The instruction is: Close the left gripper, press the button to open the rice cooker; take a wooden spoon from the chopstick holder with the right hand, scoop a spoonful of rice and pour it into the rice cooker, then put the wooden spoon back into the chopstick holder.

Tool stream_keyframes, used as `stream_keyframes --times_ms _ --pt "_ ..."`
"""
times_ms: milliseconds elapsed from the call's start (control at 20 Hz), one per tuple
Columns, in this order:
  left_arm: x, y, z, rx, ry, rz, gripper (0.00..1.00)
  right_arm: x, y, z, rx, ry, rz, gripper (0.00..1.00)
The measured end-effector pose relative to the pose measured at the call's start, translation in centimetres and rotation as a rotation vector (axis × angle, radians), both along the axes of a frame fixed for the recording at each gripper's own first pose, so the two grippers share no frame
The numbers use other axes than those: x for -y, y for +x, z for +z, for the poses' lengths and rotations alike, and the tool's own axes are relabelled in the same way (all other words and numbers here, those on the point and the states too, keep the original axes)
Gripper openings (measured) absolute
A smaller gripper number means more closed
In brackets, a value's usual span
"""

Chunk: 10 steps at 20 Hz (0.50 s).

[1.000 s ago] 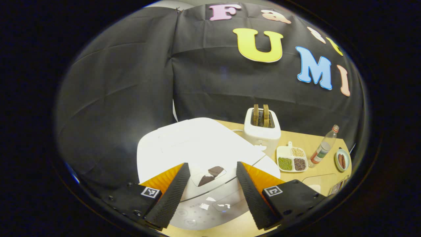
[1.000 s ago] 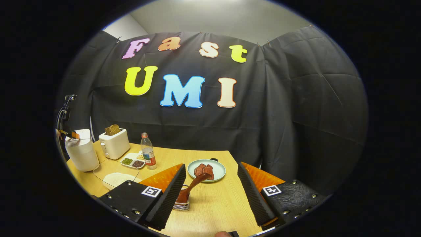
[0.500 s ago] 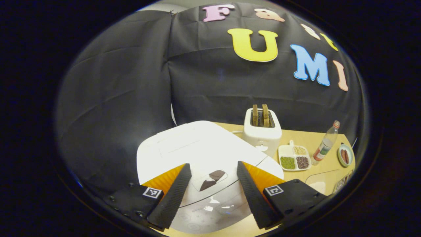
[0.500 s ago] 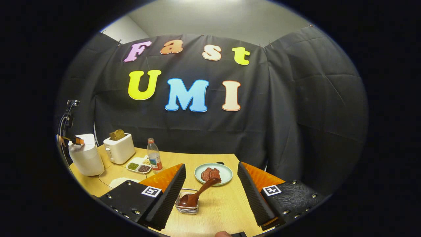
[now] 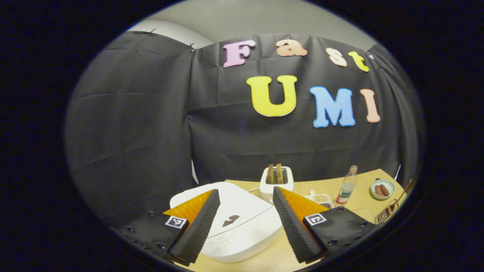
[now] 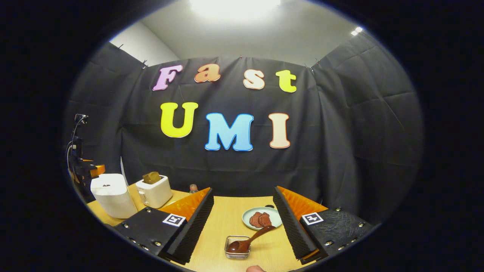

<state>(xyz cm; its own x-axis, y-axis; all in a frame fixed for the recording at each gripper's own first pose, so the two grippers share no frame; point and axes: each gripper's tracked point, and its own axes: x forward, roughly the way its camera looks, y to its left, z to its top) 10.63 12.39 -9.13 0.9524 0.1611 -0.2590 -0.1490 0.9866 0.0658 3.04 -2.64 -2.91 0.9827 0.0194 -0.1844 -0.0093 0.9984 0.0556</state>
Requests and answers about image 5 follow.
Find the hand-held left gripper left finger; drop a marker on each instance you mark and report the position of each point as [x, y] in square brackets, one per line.
[200, 226]

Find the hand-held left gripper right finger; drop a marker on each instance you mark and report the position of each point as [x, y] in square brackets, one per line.
[291, 226]

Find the white rice cooker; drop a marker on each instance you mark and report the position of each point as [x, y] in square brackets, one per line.
[245, 234]

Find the brown wooden spoon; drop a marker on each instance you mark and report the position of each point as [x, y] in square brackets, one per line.
[402, 192]

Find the white divided grain dish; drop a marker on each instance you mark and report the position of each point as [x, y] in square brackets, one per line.
[321, 198]

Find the white toaster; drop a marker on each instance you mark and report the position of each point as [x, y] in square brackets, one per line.
[289, 181]

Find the brown toast slice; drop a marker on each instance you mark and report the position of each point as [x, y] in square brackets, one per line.
[270, 174]
[279, 173]

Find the clear plastic bottle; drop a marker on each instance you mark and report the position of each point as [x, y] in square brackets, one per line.
[346, 189]

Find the red meat slice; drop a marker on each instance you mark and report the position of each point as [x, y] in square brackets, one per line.
[379, 190]
[385, 189]

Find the pale green plate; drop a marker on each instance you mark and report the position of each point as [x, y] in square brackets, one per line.
[391, 185]

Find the black backdrop cloth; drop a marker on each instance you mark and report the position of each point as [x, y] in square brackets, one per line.
[132, 132]

